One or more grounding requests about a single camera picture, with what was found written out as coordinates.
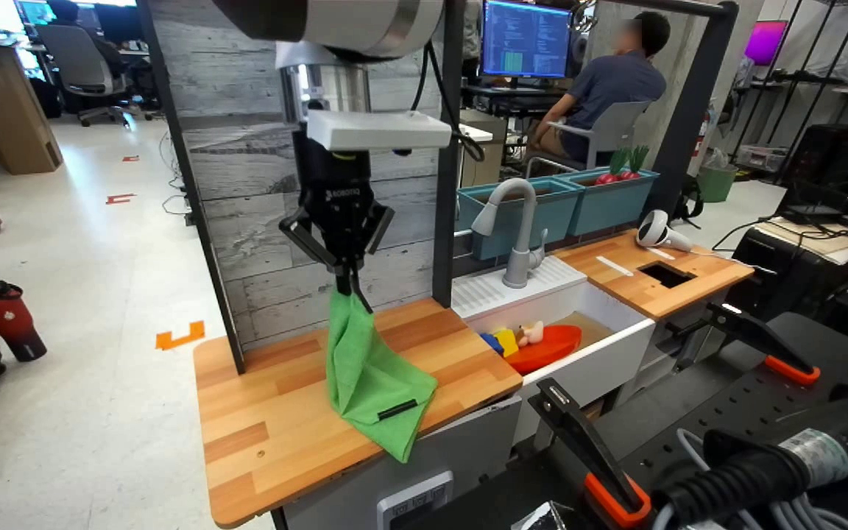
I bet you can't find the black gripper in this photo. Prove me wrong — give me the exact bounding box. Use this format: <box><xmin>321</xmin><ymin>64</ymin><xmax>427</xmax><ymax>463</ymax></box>
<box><xmin>279</xmin><ymin>134</ymin><xmax>395</xmax><ymax>295</ymax></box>

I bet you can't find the green microfiber cloth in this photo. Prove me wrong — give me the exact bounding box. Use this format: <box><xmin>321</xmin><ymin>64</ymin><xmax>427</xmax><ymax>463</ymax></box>
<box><xmin>324</xmin><ymin>292</ymin><xmax>436</xmax><ymax>463</ymax></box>

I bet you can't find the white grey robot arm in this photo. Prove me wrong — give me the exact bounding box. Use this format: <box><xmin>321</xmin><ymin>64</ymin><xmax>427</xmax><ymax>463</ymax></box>
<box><xmin>215</xmin><ymin>0</ymin><xmax>449</xmax><ymax>295</ymax></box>

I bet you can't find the grey wood-pattern back panel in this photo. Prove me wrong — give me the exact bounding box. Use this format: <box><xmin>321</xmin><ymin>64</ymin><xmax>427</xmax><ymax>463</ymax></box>
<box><xmin>145</xmin><ymin>0</ymin><xmax>438</xmax><ymax>352</ymax></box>

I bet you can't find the grey sink faucet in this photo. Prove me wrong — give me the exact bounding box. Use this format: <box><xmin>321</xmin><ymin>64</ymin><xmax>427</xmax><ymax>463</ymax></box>
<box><xmin>470</xmin><ymin>177</ymin><xmax>544</xmax><ymax>288</ymax></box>

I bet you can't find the yellow toy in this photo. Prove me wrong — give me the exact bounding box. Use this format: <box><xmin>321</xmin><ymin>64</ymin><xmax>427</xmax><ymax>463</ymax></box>
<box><xmin>491</xmin><ymin>327</ymin><xmax>522</xmax><ymax>357</ymax></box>

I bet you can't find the left teal bin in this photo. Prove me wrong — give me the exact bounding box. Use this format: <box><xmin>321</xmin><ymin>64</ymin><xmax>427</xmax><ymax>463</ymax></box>
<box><xmin>455</xmin><ymin>177</ymin><xmax>580</xmax><ymax>263</ymax></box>

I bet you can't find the teal bin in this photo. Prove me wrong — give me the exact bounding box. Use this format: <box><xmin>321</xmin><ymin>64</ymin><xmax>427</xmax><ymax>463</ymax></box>
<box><xmin>564</xmin><ymin>170</ymin><xmax>660</xmax><ymax>239</ymax></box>
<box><xmin>455</xmin><ymin>177</ymin><xmax>580</xmax><ymax>263</ymax></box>

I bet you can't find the white sink basin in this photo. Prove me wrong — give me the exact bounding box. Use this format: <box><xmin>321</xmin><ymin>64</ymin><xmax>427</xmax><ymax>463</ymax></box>
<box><xmin>449</xmin><ymin>257</ymin><xmax>653</xmax><ymax>402</ymax></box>

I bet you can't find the red bowl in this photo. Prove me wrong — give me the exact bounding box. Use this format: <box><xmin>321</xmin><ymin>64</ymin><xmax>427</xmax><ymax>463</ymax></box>
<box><xmin>505</xmin><ymin>323</ymin><xmax>582</xmax><ymax>373</ymax></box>

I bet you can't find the computer monitor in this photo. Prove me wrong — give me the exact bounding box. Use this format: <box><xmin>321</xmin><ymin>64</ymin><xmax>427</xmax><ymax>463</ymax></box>
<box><xmin>480</xmin><ymin>0</ymin><xmax>572</xmax><ymax>78</ymax></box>

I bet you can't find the right teal bin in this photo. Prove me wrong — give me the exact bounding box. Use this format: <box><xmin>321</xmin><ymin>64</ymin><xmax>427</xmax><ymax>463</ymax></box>
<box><xmin>564</xmin><ymin>170</ymin><xmax>660</xmax><ymax>239</ymax></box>

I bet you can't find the grey office chair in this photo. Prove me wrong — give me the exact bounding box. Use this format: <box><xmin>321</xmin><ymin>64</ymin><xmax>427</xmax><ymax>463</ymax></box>
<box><xmin>526</xmin><ymin>101</ymin><xmax>648</xmax><ymax>174</ymax></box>

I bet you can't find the black office chair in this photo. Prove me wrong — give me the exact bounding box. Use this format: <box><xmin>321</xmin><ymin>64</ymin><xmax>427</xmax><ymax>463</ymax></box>
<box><xmin>45</xmin><ymin>23</ymin><xmax>128</xmax><ymax>127</ymax></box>

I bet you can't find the white VR headset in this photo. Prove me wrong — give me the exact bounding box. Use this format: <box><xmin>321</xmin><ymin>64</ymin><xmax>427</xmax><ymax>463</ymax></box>
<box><xmin>635</xmin><ymin>210</ymin><xmax>689</xmax><ymax>249</ymax></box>

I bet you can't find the small wooden board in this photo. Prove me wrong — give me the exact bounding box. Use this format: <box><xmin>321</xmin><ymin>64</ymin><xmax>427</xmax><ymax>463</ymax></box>
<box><xmin>555</xmin><ymin>229</ymin><xmax>754</xmax><ymax>320</ymax></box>

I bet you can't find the seated person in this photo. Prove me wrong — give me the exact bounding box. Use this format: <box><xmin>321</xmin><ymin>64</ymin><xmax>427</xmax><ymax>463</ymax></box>
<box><xmin>529</xmin><ymin>12</ymin><xmax>670</xmax><ymax>162</ymax></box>

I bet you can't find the near black orange clamp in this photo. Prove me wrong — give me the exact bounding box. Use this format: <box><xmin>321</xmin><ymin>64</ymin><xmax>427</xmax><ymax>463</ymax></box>
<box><xmin>529</xmin><ymin>376</ymin><xmax>653</xmax><ymax>530</ymax></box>

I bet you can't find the black orange clamp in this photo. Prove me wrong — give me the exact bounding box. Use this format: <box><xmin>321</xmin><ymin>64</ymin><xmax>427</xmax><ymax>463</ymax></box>
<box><xmin>529</xmin><ymin>376</ymin><xmax>653</xmax><ymax>530</ymax></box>
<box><xmin>713</xmin><ymin>302</ymin><xmax>822</xmax><ymax>385</ymax></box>

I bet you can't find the cardboard box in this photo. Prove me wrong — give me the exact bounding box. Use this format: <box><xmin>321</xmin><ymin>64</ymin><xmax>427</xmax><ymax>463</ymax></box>
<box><xmin>0</xmin><ymin>45</ymin><xmax>62</xmax><ymax>174</ymax></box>

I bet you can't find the far black orange clamp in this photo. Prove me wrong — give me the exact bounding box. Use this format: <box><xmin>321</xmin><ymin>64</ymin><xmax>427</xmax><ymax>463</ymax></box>
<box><xmin>713</xmin><ymin>302</ymin><xmax>822</xmax><ymax>385</ymax></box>

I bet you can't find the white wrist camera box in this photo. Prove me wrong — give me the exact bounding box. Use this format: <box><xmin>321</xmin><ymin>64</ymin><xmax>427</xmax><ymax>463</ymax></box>
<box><xmin>305</xmin><ymin>111</ymin><xmax>449</xmax><ymax>149</ymax></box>

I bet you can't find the black frame post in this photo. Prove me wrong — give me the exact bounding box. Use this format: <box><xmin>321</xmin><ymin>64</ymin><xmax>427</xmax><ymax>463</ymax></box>
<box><xmin>433</xmin><ymin>0</ymin><xmax>464</xmax><ymax>307</ymax></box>

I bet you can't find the black corrugated cable hose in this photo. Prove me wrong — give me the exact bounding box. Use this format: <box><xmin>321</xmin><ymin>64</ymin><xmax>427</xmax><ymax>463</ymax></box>
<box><xmin>653</xmin><ymin>445</ymin><xmax>812</xmax><ymax>528</ymax></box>

